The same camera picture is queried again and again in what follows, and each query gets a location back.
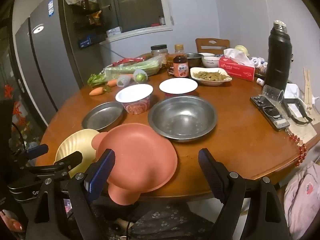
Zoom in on pink bear-shaped plate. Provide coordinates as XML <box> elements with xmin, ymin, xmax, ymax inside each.
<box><xmin>91</xmin><ymin>123</ymin><xmax>178</xmax><ymax>203</ymax></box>

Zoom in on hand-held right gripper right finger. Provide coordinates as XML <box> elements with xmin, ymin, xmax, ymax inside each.
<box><xmin>198</xmin><ymin>148</ymin><xmax>292</xmax><ymax>240</ymax></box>

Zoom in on red instant noodle bowl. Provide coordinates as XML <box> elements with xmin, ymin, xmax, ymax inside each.
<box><xmin>115</xmin><ymin>84</ymin><xmax>153</xmax><ymax>115</ymax></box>
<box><xmin>159</xmin><ymin>78</ymin><xmax>198</xmax><ymax>99</ymax></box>

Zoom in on brown sauce bottle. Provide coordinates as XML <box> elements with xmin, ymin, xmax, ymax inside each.
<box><xmin>172</xmin><ymin>44</ymin><xmax>189</xmax><ymax>78</ymax></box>

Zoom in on red snack packet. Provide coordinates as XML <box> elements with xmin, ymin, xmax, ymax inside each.
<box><xmin>112</xmin><ymin>57</ymin><xmax>145</xmax><ymax>67</ymax></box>

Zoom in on clear glass cup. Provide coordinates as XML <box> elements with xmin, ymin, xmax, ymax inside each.
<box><xmin>262</xmin><ymin>84</ymin><xmax>285</xmax><ymax>103</ymax></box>

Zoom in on black thermos flask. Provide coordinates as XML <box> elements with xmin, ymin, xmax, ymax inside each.
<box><xmin>264</xmin><ymin>20</ymin><xmax>293</xmax><ymax>92</ymax></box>

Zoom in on black device with strap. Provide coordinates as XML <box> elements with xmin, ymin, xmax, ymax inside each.
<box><xmin>282</xmin><ymin>97</ymin><xmax>313</xmax><ymax>125</ymax></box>

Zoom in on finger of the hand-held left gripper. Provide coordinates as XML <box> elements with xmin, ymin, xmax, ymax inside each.
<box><xmin>11</xmin><ymin>144</ymin><xmax>49</xmax><ymax>163</ymax></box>
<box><xmin>25</xmin><ymin>151</ymin><xmax>83</xmax><ymax>180</ymax></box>

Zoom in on person's left hand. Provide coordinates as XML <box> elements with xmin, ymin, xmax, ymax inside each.
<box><xmin>0</xmin><ymin>210</ymin><xmax>24</xmax><ymax>232</ymax></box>

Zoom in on shallow metal plate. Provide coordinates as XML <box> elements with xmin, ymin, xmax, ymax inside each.
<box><xmin>81</xmin><ymin>102</ymin><xmax>124</xmax><ymax>132</ymax></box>

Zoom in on window frame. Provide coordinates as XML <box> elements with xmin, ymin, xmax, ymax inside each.
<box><xmin>100</xmin><ymin>0</ymin><xmax>173</xmax><ymax>43</ymax></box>

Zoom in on red bead string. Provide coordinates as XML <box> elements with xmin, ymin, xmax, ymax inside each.
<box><xmin>287</xmin><ymin>130</ymin><xmax>308</xmax><ymax>168</ymax></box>

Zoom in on red tissue box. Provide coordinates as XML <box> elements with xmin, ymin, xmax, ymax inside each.
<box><xmin>219</xmin><ymin>49</ymin><xmax>256</xmax><ymax>82</ymax></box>

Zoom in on wooden chopsticks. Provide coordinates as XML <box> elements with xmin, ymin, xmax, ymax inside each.
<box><xmin>304</xmin><ymin>67</ymin><xmax>313</xmax><ymax>110</ymax></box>

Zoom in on bagged celery bunch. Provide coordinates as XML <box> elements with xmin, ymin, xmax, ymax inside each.
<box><xmin>87</xmin><ymin>57</ymin><xmax>163</xmax><ymax>85</ymax></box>

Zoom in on cream shell-shaped plate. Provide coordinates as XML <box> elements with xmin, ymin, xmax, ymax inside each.
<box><xmin>55</xmin><ymin>129</ymin><xmax>100</xmax><ymax>179</ymax></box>

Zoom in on grey refrigerator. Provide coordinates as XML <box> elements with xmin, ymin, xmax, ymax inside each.
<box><xmin>14</xmin><ymin>0</ymin><xmax>105</xmax><ymax>125</ymax></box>

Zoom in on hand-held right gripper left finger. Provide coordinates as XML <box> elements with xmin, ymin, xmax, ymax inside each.
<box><xmin>26</xmin><ymin>149</ymin><xmax>116</xmax><ymax>240</ymax></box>

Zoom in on person's floral clothing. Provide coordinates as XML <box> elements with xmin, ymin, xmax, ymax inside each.
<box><xmin>95</xmin><ymin>202</ymin><xmax>215</xmax><ymax>240</ymax></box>

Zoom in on chili sauce jar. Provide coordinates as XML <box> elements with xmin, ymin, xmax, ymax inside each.
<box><xmin>166</xmin><ymin>54</ymin><xmax>175</xmax><ymax>75</ymax></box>

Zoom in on white plate of green vegetables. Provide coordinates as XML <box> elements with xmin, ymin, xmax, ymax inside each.
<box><xmin>190</xmin><ymin>67</ymin><xmax>232</xmax><ymax>86</ymax></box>

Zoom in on green fruit in foam net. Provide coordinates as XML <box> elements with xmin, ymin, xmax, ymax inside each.
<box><xmin>134</xmin><ymin>69</ymin><xmax>148</xmax><ymax>83</ymax></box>
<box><xmin>117</xmin><ymin>75</ymin><xmax>132</xmax><ymax>88</ymax></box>

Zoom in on pink garment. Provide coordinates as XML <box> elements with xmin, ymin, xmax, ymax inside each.
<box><xmin>284</xmin><ymin>161</ymin><xmax>320</xmax><ymax>240</ymax></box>

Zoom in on blue box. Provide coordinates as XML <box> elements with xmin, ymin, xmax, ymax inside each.
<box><xmin>79</xmin><ymin>34</ymin><xmax>105</xmax><ymax>49</ymax></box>

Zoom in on wooden chair back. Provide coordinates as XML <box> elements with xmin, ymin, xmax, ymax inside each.
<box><xmin>195</xmin><ymin>38</ymin><xmax>230</xmax><ymax>54</ymax></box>

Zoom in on small metal bowl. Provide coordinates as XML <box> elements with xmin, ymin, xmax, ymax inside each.
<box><xmin>185</xmin><ymin>53</ymin><xmax>203</xmax><ymax>68</ymax></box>

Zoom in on flat black device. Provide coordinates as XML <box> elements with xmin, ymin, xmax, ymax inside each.
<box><xmin>250</xmin><ymin>96</ymin><xmax>290</xmax><ymax>132</ymax></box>

